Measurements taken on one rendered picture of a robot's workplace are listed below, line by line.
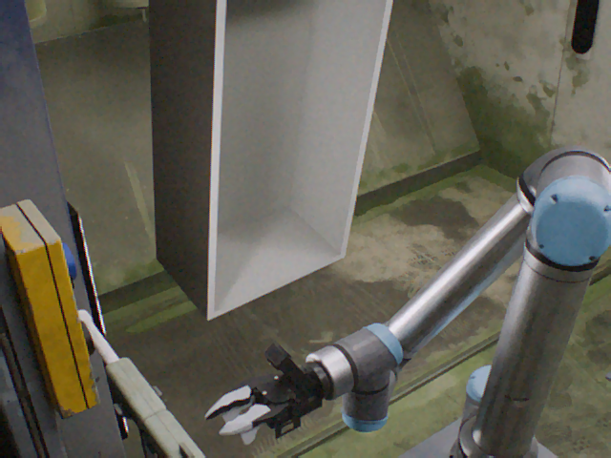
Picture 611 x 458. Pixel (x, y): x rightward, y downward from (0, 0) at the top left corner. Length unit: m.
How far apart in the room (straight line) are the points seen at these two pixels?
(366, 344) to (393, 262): 2.15
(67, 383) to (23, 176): 0.54
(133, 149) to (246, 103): 0.94
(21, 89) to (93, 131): 1.95
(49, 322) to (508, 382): 0.75
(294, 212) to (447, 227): 1.10
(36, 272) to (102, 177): 2.40
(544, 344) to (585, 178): 0.28
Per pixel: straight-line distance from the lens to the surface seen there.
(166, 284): 3.30
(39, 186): 1.41
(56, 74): 3.32
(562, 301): 1.16
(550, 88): 3.91
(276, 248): 2.72
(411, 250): 3.55
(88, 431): 1.77
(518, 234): 1.27
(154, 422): 1.16
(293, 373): 1.22
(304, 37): 2.52
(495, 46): 4.09
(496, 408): 1.32
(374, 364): 1.32
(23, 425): 1.01
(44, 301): 0.87
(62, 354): 0.92
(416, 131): 4.05
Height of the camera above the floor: 1.97
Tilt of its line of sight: 32 degrees down
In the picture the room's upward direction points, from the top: 2 degrees counter-clockwise
